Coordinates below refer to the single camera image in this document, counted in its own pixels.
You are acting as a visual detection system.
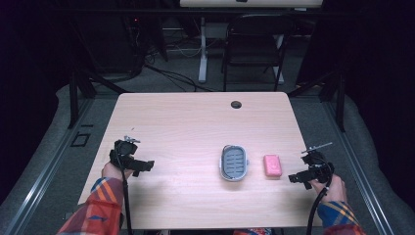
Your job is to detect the black floor cables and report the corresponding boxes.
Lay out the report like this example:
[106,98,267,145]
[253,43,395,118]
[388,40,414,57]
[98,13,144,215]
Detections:
[130,38,216,93]

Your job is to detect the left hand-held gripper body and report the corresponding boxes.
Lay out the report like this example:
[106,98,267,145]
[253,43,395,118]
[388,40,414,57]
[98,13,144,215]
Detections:
[109,135,145,171]

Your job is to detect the black folding chair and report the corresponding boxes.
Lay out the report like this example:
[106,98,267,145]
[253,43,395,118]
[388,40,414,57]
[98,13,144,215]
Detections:
[221,13,298,93]

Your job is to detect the grey oval soap dish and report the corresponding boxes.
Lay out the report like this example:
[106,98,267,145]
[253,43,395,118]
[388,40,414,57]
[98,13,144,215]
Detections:
[218,144,250,183]

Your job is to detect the person's left hand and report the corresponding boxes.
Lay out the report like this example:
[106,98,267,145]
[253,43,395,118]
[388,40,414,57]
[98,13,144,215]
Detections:
[101,162,134,182]

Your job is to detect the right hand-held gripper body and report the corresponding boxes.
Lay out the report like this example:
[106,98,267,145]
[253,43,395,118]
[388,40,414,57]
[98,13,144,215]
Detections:
[300,141,336,184]

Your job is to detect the pink soap bar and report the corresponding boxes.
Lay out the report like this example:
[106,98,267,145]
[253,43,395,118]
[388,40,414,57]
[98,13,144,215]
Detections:
[262,154,284,178]

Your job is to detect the person's right hand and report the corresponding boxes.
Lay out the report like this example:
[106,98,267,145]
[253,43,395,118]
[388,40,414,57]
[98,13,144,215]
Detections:
[309,173,348,205]

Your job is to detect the metal floor rail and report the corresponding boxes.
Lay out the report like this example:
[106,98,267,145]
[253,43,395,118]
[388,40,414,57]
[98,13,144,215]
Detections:
[322,99,397,235]
[3,97,96,235]

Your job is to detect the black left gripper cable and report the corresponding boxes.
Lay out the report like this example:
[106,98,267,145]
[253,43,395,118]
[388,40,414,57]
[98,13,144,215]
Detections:
[113,148,134,235]

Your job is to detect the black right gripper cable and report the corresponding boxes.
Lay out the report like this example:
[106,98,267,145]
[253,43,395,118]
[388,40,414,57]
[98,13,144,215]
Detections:
[305,156,336,235]

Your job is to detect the black metal stand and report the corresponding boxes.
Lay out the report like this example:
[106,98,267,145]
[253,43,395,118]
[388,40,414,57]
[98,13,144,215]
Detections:
[67,63,129,129]
[287,69,347,133]

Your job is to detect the person's red clothing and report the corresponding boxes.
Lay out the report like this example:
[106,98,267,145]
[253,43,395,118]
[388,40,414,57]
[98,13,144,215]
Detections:
[232,227,273,235]

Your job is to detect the white background desk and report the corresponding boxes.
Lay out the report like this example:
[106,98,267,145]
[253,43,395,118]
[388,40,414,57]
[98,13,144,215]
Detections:
[178,0,325,85]

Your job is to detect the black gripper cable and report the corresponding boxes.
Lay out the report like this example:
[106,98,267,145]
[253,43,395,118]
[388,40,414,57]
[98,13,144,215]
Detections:
[113,148,134,235]
[305,156,336,235]

